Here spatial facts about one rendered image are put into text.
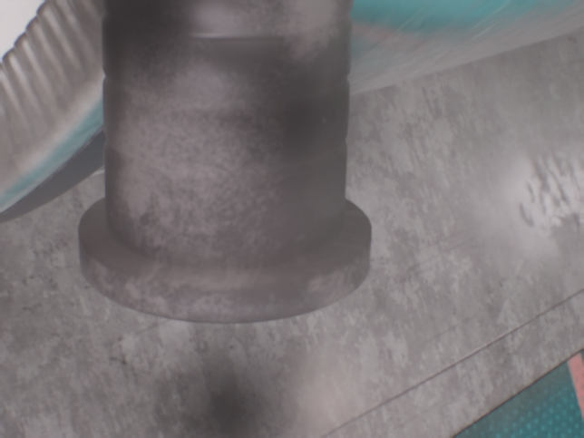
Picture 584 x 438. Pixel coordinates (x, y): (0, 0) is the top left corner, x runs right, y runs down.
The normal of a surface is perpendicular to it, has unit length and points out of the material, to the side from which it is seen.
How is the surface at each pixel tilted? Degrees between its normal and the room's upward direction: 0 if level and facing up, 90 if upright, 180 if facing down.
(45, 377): 0
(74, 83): 95
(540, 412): 0
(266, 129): 33
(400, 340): 0
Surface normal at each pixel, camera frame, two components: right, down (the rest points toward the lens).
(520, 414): 0.66, -0.15
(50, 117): -0.69, 0.28
